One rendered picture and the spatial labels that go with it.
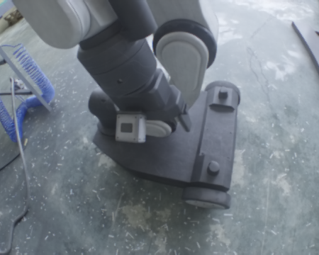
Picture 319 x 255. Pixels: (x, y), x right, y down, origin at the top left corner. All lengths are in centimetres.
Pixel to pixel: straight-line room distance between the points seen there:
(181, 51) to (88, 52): 21
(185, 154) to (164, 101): 48
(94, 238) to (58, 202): 30
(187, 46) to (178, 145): 48
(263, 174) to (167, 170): 48
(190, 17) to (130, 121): 23
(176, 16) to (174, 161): 53
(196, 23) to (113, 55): 21
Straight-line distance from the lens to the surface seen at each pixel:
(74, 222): 103
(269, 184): 94
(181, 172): 71
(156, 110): 27
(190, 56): 37
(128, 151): 78
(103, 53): 20
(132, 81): 22
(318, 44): 200
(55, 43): 20
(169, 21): 39
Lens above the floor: 84
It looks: 57 degrees down
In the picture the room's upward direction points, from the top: 18 degrees counter-clockwise
